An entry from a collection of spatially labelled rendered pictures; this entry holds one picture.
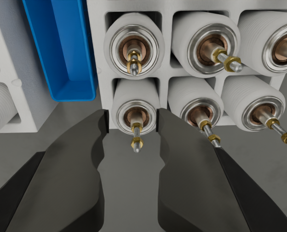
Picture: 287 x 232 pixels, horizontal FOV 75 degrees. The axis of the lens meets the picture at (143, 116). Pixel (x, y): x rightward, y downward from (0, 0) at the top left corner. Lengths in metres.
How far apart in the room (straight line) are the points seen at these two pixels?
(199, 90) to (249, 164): 0.63
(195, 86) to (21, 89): 0.35
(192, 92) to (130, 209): 0.80
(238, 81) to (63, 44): 0.45
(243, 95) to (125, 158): 0.51
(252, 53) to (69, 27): 0.43
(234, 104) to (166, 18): 0.20
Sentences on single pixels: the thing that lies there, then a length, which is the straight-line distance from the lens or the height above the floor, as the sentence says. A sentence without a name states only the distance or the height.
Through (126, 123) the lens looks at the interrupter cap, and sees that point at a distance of 0.35.
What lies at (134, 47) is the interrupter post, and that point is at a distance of 0.28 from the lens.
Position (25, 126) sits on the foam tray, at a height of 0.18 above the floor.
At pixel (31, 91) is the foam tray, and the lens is 0.49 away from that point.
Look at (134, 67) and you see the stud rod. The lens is 0.21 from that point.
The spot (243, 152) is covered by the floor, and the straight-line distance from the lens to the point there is 0.86.
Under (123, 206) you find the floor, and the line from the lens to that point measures 1.02.
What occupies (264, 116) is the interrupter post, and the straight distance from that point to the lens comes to 0.39.
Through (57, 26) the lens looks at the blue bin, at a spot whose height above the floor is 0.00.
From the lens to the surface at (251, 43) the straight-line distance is 0.37.
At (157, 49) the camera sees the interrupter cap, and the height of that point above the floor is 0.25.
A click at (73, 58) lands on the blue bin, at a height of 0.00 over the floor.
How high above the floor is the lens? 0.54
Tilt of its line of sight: 58 degrees down
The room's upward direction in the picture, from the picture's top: 176 degrees clockwise
